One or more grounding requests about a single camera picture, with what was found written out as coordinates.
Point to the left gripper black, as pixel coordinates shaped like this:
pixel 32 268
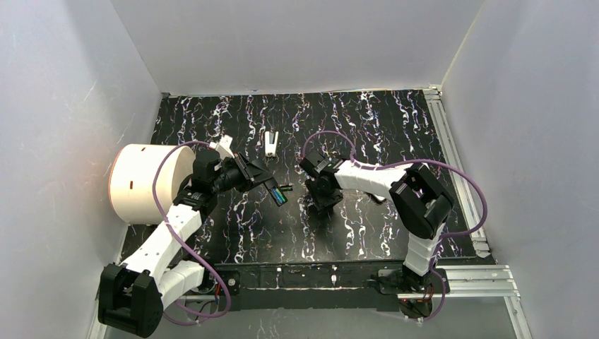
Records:
pixel 255 172

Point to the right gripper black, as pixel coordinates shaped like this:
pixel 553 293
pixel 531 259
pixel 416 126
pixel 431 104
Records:
pixel 325 199

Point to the light green AAA battery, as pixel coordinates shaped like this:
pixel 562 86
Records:
pixel 278 195

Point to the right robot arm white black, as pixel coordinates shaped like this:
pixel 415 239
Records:
pixel 421 201

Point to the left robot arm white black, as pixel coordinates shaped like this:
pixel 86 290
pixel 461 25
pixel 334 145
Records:
pixel 133 294

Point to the white battery cover piece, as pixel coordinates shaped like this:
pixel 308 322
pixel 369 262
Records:
pixel 271 143

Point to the white cylindrical bin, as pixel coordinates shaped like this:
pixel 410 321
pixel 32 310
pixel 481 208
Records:
pixel 140 168

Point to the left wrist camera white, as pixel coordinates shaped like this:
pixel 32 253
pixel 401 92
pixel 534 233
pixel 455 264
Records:
pixel 224 146

